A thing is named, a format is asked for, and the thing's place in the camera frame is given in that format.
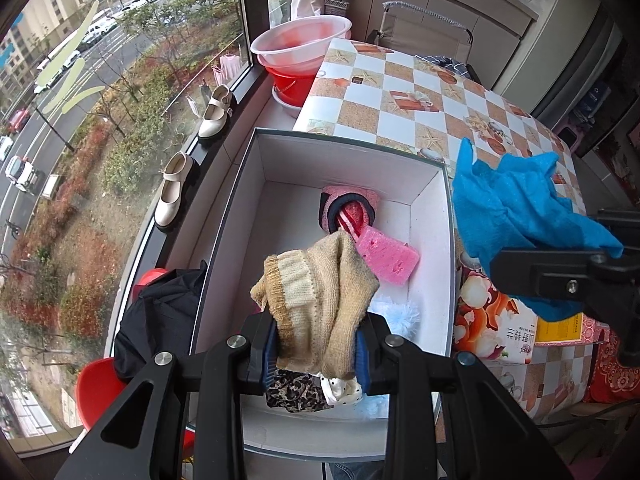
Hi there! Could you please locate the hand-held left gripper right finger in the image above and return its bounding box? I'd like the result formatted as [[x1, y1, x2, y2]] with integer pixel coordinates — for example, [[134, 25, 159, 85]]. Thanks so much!
[[354, 312, 573, 480]]

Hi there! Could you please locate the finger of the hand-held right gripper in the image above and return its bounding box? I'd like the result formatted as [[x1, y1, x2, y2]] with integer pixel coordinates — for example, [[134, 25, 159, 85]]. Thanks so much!
[[595, 207, 640, 248], [490, 247, 640, 366]]

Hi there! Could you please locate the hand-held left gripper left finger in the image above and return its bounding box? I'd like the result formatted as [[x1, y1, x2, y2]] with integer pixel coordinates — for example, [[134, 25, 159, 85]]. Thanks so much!
[[52, 310, 281, 480]]

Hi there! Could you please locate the white polka dot cloth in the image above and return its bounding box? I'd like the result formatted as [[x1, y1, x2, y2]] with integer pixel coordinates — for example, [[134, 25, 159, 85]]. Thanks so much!
[[320, 374, 363, 406]]

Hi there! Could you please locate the leopard print scrunchie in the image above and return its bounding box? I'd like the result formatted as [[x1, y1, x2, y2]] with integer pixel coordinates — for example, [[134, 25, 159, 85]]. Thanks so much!
[[265, 369, 333, 413]]

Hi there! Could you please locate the blue cloth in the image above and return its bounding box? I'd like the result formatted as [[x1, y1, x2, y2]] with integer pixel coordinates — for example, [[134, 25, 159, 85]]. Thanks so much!
[[451, 137, 625, 322]]

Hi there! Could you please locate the large pink sponge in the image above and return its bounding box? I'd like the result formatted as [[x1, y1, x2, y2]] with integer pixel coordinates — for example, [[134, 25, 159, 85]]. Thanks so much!
[[356, 226, 420, 287]]

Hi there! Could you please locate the white cardboard box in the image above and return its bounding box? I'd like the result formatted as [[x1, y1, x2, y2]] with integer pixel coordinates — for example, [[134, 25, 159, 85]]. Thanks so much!
[[187, 127, 458, 461]]

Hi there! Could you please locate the pink and black sock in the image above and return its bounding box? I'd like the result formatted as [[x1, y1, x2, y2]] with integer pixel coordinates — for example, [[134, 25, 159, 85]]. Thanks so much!
[[317, 185, 382, 241]]

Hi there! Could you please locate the yellow and pink packet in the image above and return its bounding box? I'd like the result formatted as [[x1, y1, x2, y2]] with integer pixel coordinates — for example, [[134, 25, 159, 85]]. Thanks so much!
[[534, 312, 585, 347]]

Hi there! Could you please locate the snack packet with popcorn print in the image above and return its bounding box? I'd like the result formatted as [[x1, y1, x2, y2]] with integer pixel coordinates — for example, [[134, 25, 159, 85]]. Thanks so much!
[[452, 262, 538, 363]]

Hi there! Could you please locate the person's jeans leg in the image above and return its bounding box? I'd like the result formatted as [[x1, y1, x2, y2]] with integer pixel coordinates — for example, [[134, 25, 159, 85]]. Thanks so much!
[[327, 462, 391, 480]]

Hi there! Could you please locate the black clothing bundle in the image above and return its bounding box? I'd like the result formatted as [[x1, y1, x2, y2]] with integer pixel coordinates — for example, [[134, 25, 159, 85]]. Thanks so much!
[[114, 260, 208, 381]]

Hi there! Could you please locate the red patterned cushion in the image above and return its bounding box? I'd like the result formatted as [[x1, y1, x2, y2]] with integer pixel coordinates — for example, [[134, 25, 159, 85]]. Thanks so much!
[[582, 320, 640, 405]]

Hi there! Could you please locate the red plastic stool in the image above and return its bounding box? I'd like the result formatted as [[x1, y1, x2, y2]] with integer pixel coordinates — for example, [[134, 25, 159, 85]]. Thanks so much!
[[76, 267, 196, 453]]

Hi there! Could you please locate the white cabinet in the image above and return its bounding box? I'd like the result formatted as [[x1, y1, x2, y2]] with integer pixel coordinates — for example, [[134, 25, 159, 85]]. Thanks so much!
[[492, 0, 601, 106]]

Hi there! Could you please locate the cream leather shoe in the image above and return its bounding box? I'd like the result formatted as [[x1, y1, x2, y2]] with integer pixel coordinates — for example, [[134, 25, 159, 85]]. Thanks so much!
[[197, 85, 236, 141], [154, 152, 195, 232]]

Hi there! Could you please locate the plaid clothes pile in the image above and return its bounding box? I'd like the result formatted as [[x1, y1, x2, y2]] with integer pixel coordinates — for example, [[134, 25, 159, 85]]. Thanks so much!
[[422, 54, 476, 81]]

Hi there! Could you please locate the checkered tablecloth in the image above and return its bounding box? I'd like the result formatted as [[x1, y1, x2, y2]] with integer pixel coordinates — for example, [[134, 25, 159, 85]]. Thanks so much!
[[292, 37, 588, 426]]

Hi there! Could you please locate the white plastic basin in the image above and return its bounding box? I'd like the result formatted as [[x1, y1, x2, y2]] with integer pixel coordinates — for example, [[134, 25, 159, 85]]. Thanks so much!
[[272, 87, 303, 120], [250, 16, 353, 70]]

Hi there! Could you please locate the grey folding chair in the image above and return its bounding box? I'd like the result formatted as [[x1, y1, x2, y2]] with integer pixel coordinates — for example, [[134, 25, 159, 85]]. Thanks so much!
[[367, 0, 473, 63]]

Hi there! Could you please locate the red plastic bucket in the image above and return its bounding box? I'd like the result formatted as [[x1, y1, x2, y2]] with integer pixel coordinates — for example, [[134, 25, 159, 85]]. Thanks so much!
[[264, 65, 328, 108]]

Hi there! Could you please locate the pink hanging garment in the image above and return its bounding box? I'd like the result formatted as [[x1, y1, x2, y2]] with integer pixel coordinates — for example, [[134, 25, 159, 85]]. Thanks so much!
[[212, 52, 241, 86]]

